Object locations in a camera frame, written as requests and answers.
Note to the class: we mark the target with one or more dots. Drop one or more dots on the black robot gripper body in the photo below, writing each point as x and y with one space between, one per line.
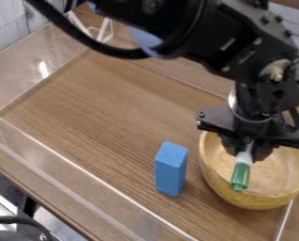
271 132

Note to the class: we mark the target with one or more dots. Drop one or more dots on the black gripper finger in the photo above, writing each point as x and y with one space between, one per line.
262 149
232 144

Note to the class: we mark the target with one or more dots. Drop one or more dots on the green and white marker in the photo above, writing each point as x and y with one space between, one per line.
240 174

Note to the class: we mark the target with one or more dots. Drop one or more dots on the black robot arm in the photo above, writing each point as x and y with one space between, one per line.
241 43

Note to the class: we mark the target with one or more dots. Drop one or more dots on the brown wooden bowl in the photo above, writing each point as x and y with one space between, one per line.
274 177

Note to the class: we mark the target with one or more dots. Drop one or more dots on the blue rectangular block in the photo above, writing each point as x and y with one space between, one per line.
169 168

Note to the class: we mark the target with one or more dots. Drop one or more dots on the clear acrylic tray wall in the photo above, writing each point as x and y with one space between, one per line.
83 122

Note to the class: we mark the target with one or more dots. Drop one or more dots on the black metal bracket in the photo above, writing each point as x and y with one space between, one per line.
32 229

